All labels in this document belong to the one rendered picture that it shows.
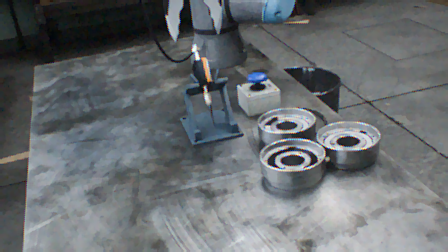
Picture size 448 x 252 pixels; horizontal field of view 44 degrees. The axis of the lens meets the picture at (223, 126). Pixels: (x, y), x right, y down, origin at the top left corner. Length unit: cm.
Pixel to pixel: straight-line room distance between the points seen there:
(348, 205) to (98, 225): 38
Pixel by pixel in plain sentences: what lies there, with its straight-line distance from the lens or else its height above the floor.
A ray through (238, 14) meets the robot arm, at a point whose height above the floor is 94.
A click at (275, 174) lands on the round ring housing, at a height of 83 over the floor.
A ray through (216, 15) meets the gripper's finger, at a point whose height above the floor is 102.
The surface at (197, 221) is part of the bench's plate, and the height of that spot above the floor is 80.
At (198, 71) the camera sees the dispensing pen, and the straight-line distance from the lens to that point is 105.
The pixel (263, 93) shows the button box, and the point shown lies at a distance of 111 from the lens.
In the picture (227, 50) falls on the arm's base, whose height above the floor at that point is 84.
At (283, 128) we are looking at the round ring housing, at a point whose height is 81.
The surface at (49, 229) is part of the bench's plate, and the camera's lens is 90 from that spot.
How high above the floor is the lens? 128
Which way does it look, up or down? 26 degrees down
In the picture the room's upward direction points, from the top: 7 degrees counter-clockwise
